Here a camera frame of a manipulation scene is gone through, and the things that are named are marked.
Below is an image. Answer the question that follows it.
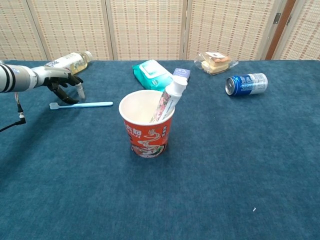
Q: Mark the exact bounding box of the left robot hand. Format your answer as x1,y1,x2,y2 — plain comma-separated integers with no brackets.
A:
31,66,86,105

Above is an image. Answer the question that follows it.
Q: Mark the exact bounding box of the light blue toothbrush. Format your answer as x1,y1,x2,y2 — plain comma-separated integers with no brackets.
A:
49,101,114,110

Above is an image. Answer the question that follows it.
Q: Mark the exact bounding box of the red paper noodle cup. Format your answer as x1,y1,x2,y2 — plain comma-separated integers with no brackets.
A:
118,89,175,159

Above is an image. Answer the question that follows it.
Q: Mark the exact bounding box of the white toothpaste tube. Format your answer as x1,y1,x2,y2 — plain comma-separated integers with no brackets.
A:
149,75,188,124

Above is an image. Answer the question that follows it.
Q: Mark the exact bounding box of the yellow drink plastic bottle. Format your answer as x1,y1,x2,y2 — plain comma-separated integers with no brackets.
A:
44,50,93,75

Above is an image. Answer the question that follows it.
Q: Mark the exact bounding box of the teal wet wipes pack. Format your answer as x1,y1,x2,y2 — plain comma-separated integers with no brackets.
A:
131,59,181,92

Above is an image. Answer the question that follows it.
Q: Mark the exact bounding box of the wide bamboo folding screen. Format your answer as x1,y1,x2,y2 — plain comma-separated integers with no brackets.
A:
0,0,278,61

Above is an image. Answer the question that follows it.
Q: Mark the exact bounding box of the small purple tissue pack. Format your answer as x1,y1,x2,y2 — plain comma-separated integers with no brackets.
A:
172,67,191,82

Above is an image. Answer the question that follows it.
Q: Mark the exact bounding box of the wrapped sandwich cake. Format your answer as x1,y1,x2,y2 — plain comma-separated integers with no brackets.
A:
194,51,240,76

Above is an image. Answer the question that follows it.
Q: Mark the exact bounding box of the blue drink can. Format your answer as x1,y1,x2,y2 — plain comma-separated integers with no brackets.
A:
225,72,269,97

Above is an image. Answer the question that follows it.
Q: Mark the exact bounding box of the narrow bamboo screen panel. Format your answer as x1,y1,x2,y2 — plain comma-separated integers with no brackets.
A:
272,0,320,61

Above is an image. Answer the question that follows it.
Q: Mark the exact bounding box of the brown wooden post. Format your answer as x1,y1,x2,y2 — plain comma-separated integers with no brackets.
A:
264,0,297,60

